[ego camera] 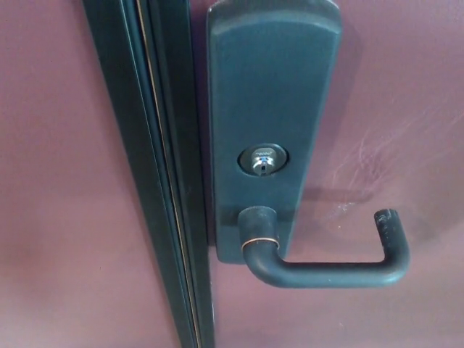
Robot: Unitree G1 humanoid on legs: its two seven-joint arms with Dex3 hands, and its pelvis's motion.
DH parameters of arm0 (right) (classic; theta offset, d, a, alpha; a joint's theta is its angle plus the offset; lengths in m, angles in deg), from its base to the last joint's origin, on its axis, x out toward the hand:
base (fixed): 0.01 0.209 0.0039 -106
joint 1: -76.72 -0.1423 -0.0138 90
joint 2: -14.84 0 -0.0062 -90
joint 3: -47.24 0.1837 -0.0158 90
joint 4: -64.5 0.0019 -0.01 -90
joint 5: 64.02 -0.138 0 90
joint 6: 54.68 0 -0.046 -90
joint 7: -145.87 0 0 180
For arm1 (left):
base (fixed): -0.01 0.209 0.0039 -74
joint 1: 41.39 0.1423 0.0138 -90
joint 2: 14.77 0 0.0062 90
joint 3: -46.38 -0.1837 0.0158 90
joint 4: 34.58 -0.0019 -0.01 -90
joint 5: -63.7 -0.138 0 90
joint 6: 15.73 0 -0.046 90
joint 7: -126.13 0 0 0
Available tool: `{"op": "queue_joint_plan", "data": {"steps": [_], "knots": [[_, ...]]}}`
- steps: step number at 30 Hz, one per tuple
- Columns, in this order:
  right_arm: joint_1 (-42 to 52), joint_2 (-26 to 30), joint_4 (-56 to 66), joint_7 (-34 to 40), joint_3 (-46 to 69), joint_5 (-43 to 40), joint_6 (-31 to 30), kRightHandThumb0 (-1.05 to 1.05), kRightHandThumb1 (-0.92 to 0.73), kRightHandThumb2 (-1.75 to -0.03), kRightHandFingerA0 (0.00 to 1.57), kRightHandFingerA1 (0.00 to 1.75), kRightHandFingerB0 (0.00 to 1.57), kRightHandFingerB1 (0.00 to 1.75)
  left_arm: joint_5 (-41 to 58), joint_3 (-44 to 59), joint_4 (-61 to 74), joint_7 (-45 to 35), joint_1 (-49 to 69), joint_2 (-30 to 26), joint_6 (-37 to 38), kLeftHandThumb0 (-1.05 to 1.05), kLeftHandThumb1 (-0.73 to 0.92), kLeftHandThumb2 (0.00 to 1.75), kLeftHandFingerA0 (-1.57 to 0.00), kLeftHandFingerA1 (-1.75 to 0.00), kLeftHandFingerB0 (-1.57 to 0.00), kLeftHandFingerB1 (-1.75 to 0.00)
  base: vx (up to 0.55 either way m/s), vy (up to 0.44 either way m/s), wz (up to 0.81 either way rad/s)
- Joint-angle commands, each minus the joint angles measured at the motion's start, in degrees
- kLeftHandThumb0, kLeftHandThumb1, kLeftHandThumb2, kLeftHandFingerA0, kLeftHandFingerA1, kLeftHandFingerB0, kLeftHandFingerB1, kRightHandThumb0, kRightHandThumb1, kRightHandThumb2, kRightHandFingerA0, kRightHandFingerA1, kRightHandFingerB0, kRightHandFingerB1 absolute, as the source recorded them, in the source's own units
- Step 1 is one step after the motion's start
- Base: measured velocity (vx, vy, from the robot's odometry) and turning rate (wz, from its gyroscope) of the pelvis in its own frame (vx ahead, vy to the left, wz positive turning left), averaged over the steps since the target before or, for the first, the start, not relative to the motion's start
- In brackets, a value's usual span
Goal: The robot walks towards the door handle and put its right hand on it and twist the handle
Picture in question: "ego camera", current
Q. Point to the black door edge seal strip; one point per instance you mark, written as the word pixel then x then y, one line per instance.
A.
pixel 156 145

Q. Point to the silver lock cylinder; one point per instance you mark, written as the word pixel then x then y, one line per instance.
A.
pixel 262 163

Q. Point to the plain maroon door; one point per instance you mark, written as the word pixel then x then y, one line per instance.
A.
pixel 54 181

